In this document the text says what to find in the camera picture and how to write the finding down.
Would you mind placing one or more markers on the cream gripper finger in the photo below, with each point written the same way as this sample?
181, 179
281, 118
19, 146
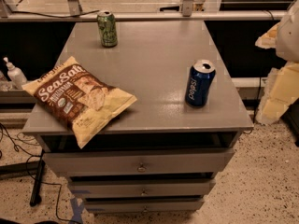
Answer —
269, 39
281, 90

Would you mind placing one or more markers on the blue pepsi can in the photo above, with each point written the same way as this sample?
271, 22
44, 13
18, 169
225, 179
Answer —
200, 78

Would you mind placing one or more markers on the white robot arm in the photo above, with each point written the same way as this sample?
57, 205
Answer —
287, 46

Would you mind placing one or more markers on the green soda can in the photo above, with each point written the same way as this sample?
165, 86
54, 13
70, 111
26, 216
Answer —
107, 29

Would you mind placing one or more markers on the grey drawer cabinet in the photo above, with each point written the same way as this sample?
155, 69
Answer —
161, 153

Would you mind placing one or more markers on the sea salt chips bag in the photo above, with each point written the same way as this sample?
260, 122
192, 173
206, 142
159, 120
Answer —
78, 99

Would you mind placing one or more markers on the white pump bottle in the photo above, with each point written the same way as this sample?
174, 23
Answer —
15, 74

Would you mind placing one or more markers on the black stand leg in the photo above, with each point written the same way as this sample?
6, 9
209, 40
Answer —
35, 197

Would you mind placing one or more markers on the metal frame rail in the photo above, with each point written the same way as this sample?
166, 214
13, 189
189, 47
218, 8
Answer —
135, 10

